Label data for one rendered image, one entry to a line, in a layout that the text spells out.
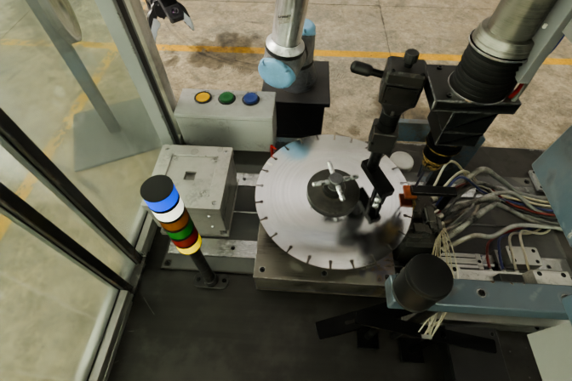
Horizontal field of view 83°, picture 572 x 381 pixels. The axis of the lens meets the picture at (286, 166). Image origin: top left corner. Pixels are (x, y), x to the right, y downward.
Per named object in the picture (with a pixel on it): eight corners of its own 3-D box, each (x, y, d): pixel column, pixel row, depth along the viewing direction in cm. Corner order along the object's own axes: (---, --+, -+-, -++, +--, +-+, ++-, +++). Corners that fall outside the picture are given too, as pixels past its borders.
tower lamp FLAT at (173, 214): (151, 222, 49) (143, 212, 46) (159, 196, 52) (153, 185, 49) (180, 224, 49) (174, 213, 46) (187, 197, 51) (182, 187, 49)
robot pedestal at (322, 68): (261, 157, 195) (250, 47, 135) (328, 161, 194) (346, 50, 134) (253, 217, 172) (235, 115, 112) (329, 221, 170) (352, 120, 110)
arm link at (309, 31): (318, 51, 117) (322, 14, 106) (306, 73, 109) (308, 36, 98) (287, 44, 119) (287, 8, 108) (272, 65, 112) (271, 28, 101)
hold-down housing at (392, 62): (362, 154, 59) (391, 59, 43) (364, 135, 62) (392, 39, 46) (393, 159, 59) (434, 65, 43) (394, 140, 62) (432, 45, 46)
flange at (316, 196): (328, 225, 65) (330, 219, 63) (296, 186, 70) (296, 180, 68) (370, 197, 68) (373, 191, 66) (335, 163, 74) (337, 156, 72)
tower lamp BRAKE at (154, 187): (143, 212, 46) (135, 201, 44) (152, 184, 49) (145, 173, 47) (174, 213, 46) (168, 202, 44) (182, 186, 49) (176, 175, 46)
